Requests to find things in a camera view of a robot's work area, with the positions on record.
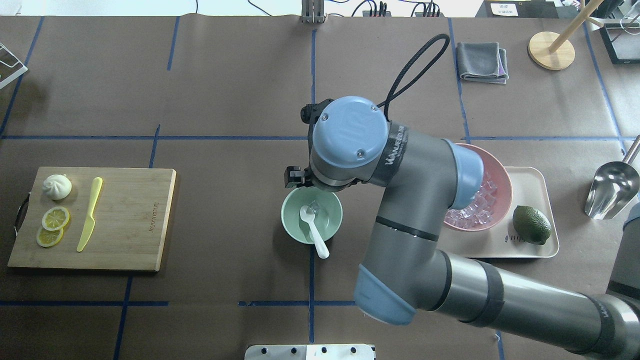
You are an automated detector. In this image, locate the white steamed bun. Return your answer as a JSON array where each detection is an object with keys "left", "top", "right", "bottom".
[{"left": 42, "top": 174, "right": 73, "bottom": 201}]

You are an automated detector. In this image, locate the green ceramic bowl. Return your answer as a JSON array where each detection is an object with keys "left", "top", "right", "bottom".
[{"left": 280, "top": 187, "right": 343, "bottom": 245}]

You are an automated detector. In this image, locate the lemon slice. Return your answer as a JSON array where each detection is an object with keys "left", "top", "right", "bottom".
[
  {"left": 41, "top": 206, "right": 71, "bottom": 231},
  {"left": 36, "top": 227, "right": 64, "bottom": 248}
]

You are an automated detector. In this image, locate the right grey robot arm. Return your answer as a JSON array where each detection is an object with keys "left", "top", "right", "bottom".
[{"left": 285, "top": 96, "right": 640, "bottom": 360}]

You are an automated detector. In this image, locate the black tray at edge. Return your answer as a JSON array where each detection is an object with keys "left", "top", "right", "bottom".
[{"left": 598, "top": 21, "right": 640, "bottom": 65}]

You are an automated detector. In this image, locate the pink bowl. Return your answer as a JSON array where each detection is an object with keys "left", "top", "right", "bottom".
[{"left": 443, "top": 143, "right": 513, "bottom": 232}]

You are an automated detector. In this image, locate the white plastic spoon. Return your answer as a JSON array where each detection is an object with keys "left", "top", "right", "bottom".
[{"left": 299, "top": 205, "right": 330, "bottom": 259}]

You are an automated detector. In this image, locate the bamboo cutting board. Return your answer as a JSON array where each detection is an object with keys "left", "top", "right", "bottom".
[{"left": 7, "top": 166, "right": 178, "bottom": 272}]

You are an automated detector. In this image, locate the cream plastic tray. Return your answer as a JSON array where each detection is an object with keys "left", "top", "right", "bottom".
[{"left": 438, "top": 166, "right": 560, "bottom": 259}]

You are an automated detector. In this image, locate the pile of clear ice cubes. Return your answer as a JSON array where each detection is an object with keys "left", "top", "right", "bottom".
[{"left": 444, "top": 172, "right": 498, "bottom": 230}]

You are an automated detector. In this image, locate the grey metal post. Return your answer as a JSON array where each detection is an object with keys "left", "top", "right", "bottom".
[{"left": 301, "top": 0, "right": 327, "bottom": 24}]

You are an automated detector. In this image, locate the white rack at edge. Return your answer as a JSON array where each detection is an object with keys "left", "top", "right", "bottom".
[{"left": 0, "top": 43, "right": 28, "bottom": 89}]

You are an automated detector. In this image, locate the metal ice scoop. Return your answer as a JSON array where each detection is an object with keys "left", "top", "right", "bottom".
[{"left": 584, "top": 136, "right": 640, "bottom": 220}]

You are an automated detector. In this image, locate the yellow plastic knife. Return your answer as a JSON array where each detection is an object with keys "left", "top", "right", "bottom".
[{"left": 76, "top": 177, "right": 104, "bottom": 253}]

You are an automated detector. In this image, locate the clear ice cube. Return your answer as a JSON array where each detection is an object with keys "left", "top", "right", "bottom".
[{"left": 308, "top": 200, "right": 321, "bottom": 214}]

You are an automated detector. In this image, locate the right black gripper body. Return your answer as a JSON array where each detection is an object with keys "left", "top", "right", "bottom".
[{"left": 285, "top": 166, "right": 312, "bottom": 189}]

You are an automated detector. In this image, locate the upper lemon slice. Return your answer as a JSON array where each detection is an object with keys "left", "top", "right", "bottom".
[{"left": 41, "top": 206, "right": 71, "bottom": 231}]

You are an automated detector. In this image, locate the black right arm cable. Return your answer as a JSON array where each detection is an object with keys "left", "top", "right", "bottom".
[{"left": 376, "top": 33, "right": 451, "bottom": 110}]

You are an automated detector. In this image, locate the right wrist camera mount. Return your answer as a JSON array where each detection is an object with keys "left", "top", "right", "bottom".
[{"left": 300, "top": 98, "right": 334, "bottom": 132}]

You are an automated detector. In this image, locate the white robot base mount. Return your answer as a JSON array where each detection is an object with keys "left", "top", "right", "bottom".
[{"left": 244, "top": 343, "right": 377, "bottom": 360}]

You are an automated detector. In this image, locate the wooden stand with round base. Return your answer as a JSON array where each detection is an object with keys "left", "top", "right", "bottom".
[{"left": 526, "top": 0, "right": 604, "bottom": 71}]

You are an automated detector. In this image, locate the green lime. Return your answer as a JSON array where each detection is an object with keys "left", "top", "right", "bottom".
[{"left": 512, "top": 205, "right": 552, "bottom": 246}]

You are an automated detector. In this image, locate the lower lemon slice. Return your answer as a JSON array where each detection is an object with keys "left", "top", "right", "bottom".
[{"left": 36, "top": 227, "right": 64, "bottom": 248}]

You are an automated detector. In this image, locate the grey folded cloth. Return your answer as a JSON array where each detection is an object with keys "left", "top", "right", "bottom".
[{"left": 455, "top": 42, "right": 509, "bottom": 85}]

